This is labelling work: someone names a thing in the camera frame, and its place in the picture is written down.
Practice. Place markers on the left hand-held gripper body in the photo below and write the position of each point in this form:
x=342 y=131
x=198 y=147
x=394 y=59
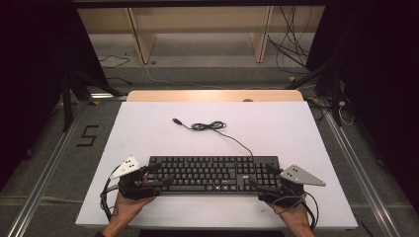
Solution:
x=131 y=189

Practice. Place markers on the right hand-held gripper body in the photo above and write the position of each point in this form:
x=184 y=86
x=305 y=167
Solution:
x=283 y=197

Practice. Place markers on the black computer keyboard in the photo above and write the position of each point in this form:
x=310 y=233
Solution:
x=210 y=174

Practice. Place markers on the person's left hand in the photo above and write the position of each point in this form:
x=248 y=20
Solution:
x=126 y=207

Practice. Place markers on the person's right hand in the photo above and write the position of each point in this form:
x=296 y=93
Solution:
x=294 y=215

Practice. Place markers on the wooden table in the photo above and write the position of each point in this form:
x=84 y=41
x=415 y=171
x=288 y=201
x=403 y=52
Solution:
x=197 y=95

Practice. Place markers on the black metal stand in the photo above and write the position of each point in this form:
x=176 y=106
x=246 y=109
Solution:
x=67 y=108
x=335 y=98

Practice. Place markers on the black curtain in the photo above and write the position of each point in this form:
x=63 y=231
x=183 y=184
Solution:
x=385 y=82
x=29 y=82

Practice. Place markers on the light wooden shelf unit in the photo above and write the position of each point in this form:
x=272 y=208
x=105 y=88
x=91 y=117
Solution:
x=204 y=19

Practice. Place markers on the aluminium floor rail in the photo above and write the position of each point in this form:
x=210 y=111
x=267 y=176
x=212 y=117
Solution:
x=362 y=184
x=42 y=184

